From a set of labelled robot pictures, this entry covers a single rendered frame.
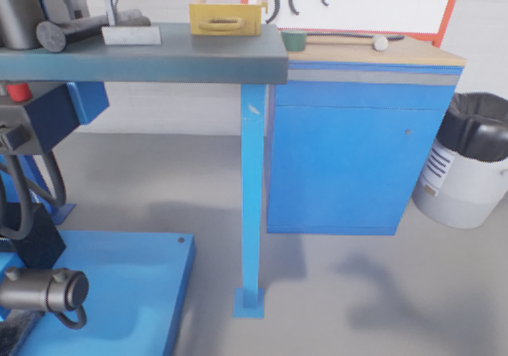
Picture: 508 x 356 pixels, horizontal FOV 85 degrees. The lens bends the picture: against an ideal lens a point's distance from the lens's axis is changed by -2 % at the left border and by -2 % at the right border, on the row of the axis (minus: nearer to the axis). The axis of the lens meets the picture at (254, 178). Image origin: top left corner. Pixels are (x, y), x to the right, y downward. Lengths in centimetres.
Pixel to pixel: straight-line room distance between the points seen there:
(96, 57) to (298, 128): 88
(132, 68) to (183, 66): 9
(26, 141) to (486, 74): 294
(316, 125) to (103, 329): 114
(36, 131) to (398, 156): 132
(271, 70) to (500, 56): 261
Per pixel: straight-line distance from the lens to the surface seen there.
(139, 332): 122
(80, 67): 59
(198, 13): 70
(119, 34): 62
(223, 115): 252
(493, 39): 292
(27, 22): 66
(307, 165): 135
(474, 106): 207
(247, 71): 50
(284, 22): 229
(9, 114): 54
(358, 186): 148
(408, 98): 133
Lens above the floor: 116
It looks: 35 degrees down
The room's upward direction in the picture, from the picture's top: 1 degrees clockwise
